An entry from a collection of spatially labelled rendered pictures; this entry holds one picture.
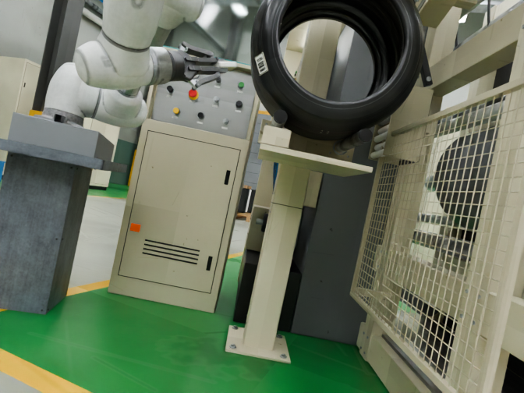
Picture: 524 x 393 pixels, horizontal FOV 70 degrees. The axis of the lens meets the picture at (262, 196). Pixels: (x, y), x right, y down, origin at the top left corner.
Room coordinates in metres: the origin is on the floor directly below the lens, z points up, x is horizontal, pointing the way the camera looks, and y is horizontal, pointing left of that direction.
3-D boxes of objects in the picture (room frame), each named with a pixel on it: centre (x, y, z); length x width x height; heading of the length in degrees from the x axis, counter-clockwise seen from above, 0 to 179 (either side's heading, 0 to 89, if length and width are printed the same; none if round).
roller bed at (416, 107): (1.60, -0.51, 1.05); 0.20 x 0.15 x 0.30; 2
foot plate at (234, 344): (1.62, -0.11, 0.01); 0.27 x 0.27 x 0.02; 2
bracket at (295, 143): (1.55, -0.13, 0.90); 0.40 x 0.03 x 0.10; 92
